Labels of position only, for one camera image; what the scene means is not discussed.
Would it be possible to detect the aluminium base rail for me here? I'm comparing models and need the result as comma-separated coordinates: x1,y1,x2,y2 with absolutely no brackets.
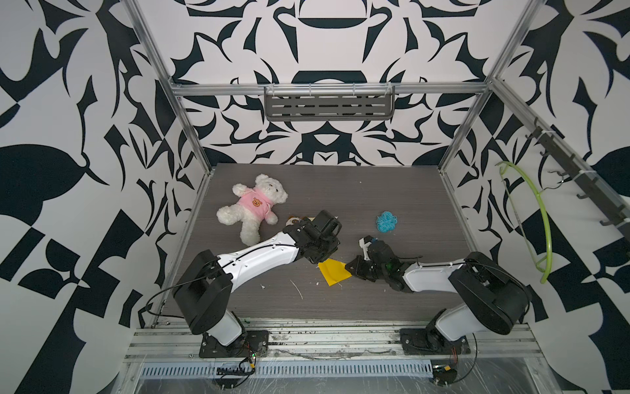
123,318,542,363

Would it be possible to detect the white perforated cable duct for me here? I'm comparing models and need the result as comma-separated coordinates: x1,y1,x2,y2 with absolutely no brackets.
140,360,432,379

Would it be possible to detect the black wall hook rail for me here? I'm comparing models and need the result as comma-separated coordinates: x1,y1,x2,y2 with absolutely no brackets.
527,118,629,238

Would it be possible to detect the turquoise yarn ball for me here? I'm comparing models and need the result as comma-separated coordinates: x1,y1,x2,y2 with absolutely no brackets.
376,211,398,233

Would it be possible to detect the dark yellow square paper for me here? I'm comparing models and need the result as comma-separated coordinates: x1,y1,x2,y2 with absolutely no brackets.
318,259,352,287

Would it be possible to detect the white teddy bear pink shirt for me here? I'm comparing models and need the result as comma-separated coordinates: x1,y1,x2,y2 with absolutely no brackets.
217,174,288,246

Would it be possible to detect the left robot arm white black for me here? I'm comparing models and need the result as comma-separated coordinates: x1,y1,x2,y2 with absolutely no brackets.
156,210,342,360

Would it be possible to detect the grey slotted wall shelf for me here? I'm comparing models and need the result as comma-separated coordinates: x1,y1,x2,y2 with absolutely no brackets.
263,85,395,121

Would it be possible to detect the small brown white plush toy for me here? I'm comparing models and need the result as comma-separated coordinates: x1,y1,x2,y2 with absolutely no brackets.
286,217,314,226

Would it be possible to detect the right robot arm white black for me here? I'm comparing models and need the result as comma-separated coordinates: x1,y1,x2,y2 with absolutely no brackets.
345,236,532,356

